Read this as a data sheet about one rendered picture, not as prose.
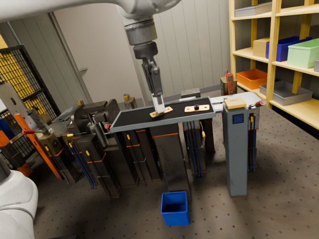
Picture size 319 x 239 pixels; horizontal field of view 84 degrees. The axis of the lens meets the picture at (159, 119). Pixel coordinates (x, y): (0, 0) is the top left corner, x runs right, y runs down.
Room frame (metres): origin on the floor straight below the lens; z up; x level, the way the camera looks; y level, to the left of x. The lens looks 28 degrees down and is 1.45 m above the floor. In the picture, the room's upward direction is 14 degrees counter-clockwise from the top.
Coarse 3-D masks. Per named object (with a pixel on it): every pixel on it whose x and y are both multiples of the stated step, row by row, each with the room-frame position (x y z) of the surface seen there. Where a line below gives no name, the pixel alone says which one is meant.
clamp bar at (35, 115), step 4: (32, 108) 0.93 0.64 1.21; (36, 108) 0.93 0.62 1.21; (28, 112) 0.89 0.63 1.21; (32, 112) 0.89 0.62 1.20; (36, 112) 0.91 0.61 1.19; (32, 116) 0.90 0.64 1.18; (36, 116) 0.90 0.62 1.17; (40, 116) 0.92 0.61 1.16; (36, 120) 0.90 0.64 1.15; (40, 120) 0.90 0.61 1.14; (40, 124) 0.91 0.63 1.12; (44, 124) 0.91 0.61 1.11; (40, 128) 0.91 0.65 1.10; (44, 128) 0.91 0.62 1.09; (48, 128) 0.92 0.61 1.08; (48, 132) 0.91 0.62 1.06
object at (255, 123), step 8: (248, 104) 0.66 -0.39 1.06; (248, 112) 0.64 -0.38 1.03; (256, 112) 0.64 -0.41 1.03; (248, 120) 0.64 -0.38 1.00; (256, 120) 0.64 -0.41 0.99; (248, 128) 0.64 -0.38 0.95; (256, 128) 0.64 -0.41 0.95; (248, 136) 0.65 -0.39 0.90; (248, 144) 0.65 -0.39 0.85; (248, 152) 0.65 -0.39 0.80; (256, 152) 0.64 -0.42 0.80; (248, 160) 0.65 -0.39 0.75
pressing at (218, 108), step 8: (224, 96) 0.93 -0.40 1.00; (232, 96) 0.90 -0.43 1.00; (240, 96) 0.87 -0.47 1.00; (248, 96) 0.85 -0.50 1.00; (256, 96) 0.83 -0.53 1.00; (216, 104) 0.85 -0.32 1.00; (216, 112) 0.78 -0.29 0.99; (56, 128) 1.09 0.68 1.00; (64, 128) 1.06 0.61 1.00; (56, 136) 0.96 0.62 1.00
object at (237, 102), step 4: (224, 100) 0.57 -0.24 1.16; (228, 100) 0.56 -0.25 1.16; (232, 100) 0.55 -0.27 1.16; (236, 100) 0.54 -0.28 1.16; (240, 100) 0.54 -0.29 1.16; (228, 104) 0.53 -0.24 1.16; (232, 104) 0.52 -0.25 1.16; (236, 104) 0.51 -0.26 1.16; (240, 104) 0.51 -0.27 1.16; (244, 104) 0.50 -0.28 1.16; (228, 108) 0.52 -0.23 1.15; (232, 108) 0.51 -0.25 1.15
